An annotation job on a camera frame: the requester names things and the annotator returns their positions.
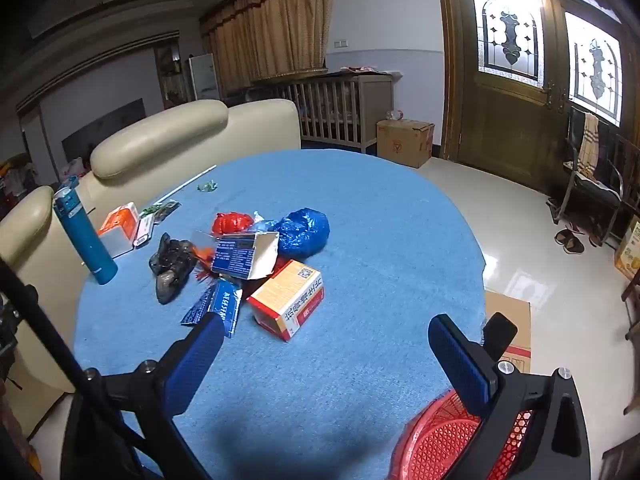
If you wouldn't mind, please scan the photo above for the dark snack packet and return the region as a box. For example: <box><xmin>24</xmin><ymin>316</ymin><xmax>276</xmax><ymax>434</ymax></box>
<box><xmin>152</xmin><ymin>200</ymin><xmax>181</xmax><ymax>223</ymax></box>

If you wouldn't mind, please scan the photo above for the black pole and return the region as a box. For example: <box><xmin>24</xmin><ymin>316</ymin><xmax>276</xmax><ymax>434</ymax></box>
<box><xmin>0</xmin><ymin>257</ymin><xmax>211</xmax><ymax>480</ymax></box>

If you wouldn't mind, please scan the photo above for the blue plastic bag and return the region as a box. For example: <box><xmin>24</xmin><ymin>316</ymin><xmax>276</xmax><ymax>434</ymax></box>
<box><xmin>272</xmin><ymin>207</ymin><xmax>331</xmax><ymax>257</ymax></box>

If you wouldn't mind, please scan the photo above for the blue water bottle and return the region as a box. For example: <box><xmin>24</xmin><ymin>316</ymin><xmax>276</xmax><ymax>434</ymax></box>
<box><xmin>52</xmin><ymin>186</ymin><xmax>119</xmax><ymax>286</ymax></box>

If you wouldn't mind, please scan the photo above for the black plastic bag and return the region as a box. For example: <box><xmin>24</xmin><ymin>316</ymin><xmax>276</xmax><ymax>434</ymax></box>
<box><xmin>148</xmin><ymin>232</ymin><xmax>197</xmax><ymax>305</ymax></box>

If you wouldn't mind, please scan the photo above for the cream leather sofa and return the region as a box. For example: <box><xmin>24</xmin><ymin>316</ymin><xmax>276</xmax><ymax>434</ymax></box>
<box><xmin>0</xmin><ymin>99</ymin><xmax>302</xmax><ymax>441</ymax></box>

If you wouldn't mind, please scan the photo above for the white thin stick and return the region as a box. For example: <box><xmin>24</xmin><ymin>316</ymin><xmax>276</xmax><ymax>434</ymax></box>
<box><xmin>159</xmin><ymin>164</ymin><xmax>218</xmax><ymax>203</ymax></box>

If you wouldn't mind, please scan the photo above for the red plastic basket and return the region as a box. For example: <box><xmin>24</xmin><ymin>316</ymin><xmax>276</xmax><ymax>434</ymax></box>
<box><xmin>387</xmin><ymin>392</ymin><xmax>536</xmax><ymax>480</ymax></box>

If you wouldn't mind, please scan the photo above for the flat cardboard box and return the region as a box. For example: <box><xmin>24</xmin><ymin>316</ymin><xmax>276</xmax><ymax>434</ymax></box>
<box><xmin>482</xmin><ymin>287</ymin><xmax>532</xmax><ymax>373</ymax></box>

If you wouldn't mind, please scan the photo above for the orange tissue pack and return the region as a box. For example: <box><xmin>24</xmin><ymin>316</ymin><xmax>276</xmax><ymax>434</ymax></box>
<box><xmin>96</xmin><ymin>202</ymin><xmax>141</xmax><ymax>261</ymax></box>

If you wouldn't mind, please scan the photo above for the beige curtain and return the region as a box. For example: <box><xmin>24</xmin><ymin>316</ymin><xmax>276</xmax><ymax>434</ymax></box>
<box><xmin>200</xmin><ymin>0</ymin><xmax>335</xmax><ymax>93</ymax></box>

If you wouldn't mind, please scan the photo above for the blue foil packet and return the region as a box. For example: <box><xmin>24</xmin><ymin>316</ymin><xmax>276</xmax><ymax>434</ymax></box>
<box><xmin>181</xmin><ymin>287</ymin><xmax>217</xmax><ymax>327</ymax></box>
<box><xmin>210</xmin><ymin>280</ymin><xmax>243</xmax><ymax>338</ymax></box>

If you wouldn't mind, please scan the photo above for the black television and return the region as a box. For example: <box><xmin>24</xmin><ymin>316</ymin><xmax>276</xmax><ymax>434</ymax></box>
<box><xmin>61</xmin><ymin>97</ymin><xmax>147</xmax><ymax>161</ymax></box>

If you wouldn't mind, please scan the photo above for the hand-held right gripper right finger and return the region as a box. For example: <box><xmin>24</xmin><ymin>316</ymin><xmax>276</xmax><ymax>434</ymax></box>
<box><xmin>428</xmin><ymin>313</ymin><xmax>592</xmax><ymax>480</ymax></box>

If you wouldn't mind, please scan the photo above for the red plastic bag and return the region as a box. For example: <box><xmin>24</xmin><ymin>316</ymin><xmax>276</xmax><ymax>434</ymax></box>
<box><xmin>211</xmin><ymin>211</ymin><xmax>256</xmax><ymax>238</ymax></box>

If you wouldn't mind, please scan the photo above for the blue and white carton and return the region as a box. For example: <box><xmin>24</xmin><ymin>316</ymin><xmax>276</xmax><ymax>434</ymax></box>
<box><xmin>210</xmin><ymin>231</ymin><xmax>280</xmax><ymax>281</ymax></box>

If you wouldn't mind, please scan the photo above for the metal frame chair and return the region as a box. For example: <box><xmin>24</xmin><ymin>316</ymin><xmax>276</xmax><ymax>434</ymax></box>
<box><xmin>547</xmin><ymin>107</ymin><xmax>640</xmax><ymax>248</ymax></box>

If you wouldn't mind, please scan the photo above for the brown cardboard box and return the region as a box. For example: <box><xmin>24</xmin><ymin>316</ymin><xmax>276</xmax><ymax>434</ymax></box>
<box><xmin>376</xmin><ymin>119</ymin><xmax>436</xmax><ymax>169</ymax></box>

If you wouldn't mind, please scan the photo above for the red and yellow medicine box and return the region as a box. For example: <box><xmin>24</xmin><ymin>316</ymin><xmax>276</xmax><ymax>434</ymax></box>
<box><xmin>246</xmin><ymin>259</ymin><xmax>325</xmax><ymax>343</ymax></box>

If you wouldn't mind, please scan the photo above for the white flat packet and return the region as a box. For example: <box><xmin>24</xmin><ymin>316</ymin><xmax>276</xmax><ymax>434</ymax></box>
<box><xmin>132</xmin><ymin>212</ymin><xmax>157</xmax><ymax>249</ymax></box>

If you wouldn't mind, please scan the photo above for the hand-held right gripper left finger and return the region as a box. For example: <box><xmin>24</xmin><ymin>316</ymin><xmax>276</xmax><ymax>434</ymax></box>
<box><xmin>65</xmin><ymin>312</ymin><xmax>227</xmax><ymax>480</ymax></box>

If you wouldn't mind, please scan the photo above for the yellow printed box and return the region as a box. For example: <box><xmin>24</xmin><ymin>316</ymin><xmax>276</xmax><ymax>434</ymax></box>
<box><xmin>614</xmin><ymin>215</ymin><xmax>640</xmax><ymax>281</ymax></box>

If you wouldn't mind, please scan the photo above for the wooden display cabinet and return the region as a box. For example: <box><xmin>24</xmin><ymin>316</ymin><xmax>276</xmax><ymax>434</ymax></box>
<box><xmin>154</xmin><ymin>42</ymin><xmax>188</xmax><ymax>111</ymax></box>

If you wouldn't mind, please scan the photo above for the white board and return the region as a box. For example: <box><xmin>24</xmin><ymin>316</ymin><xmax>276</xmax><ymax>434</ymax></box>
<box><xmin>187</xmin><ymin>53</ymin><xmax>221</xmax><ymax>102</ymax></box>

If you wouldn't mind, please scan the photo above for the striped towel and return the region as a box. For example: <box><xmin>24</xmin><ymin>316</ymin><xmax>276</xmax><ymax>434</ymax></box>
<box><xmin>579</xmin><ymin>112</ymin><xmax>600</xmax><ymax>181</ymax></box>

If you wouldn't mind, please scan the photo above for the wooden stained glass door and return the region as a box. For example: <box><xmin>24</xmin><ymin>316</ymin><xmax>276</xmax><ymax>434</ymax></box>
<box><xmin>435</xmin><ymin>0</ymin><xmax>640</xmax><ymax>196</ymax></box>

